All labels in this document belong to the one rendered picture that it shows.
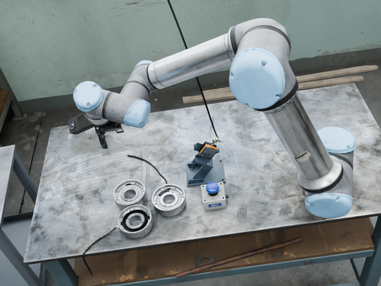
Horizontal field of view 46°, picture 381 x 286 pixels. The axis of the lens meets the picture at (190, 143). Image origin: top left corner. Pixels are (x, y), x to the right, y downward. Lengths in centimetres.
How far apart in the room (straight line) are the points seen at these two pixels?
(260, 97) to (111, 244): 69
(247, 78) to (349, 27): 224
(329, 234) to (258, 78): 87
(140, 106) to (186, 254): 66
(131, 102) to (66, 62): 190
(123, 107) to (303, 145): 46
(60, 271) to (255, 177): 70
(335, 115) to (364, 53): 164
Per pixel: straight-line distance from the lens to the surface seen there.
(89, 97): 117
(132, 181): 149
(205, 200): 137
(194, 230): 137
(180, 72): 117
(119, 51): 296
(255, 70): 92
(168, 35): 289
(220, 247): 162
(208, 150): 140
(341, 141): 128
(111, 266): 166
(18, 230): 236
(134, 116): 115
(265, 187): 145
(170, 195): 143
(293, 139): 106
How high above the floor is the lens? 193
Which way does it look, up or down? 45 degrees down
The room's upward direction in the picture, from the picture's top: 10 degrees counter-clockwise
